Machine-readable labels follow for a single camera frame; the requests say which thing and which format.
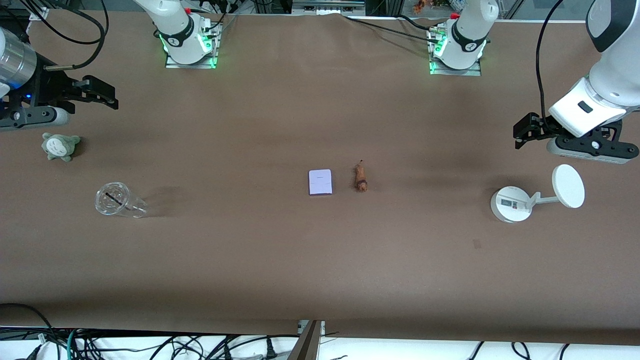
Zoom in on brown lion statue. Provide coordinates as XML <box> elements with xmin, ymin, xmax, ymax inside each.
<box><xmin>353</xmin><ymin>159</ymin><xmax>370</xmax><ymax>193</ymax></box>

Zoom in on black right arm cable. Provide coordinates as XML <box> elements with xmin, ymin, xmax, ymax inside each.
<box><xmin>19</xmin><ymin>0</ymin><xmax>110</xmax><ymax>72</ymax></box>

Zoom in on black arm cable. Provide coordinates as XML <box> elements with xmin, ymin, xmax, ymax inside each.
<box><xmin>535</xmin><ymin>0</ymin><xmax>567</xmax><ymax>134</ymax></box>
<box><xmin>19</xmin><ymin>0</ymin><xmax>110</xmax><ymax>72</ymax></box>

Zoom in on aluminium rail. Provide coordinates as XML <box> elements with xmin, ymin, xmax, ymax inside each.
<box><xmin>291</xmin><ymin>0</ymin><xmax>367</xmax><ymax>16</ymax></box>

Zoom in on clear plastic cup with lid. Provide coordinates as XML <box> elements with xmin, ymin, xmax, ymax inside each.
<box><xmin>94</xmin><ymin>181</ymin><xmax>149</xmax><ymax>219</ymax></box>

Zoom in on grey-green Totoro plush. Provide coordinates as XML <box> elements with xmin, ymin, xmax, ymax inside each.
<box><xmin>41</xmin><ymin>132</ymin><xmax>82</xmax><ymax>163</ymax></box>

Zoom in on white round-base desk lamp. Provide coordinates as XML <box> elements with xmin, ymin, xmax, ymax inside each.
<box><xmin>490</xmin><ymin>164</ymin><xmax>586</xmax><ymax>224</ymax></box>

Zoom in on black looped floor cable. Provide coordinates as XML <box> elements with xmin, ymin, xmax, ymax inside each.
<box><xmin>0</xmin><ymin>302</ymin><xmax>54</xmax><ymax>347</ymax></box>

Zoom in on aluminium frame post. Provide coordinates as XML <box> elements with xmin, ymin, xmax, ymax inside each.
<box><xmin>27</xmin><ymin>0</ymin><xmax>51</xmax><ymax>22</ymax></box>

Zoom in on black cable on table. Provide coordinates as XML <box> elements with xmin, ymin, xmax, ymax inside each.
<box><xmin>342</xmin><ymin>13</ymin><xmax>442</xmax><ymax>47</ymax></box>

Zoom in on light purple card box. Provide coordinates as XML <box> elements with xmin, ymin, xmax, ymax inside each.
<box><xmin>308</xmin><ymin>169</ymin><xmax>334</xmax><ymax>196</ymax></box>

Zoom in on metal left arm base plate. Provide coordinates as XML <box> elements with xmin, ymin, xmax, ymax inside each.
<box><xmin>428</xmin><ymin>25</ymin><xmax>482</xmax><ymax>77</ymax></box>

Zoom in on wooden beam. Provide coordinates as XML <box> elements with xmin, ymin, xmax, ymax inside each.
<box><xmin>287</xmin><ymin>320</ymin><xmax>323</xmax><ymax>360</ymax></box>

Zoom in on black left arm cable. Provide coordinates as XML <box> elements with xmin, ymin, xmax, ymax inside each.
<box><xmin>535</xmin><ymin>0</ymin><xmax>567</xmax><ymax>134</ymax></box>

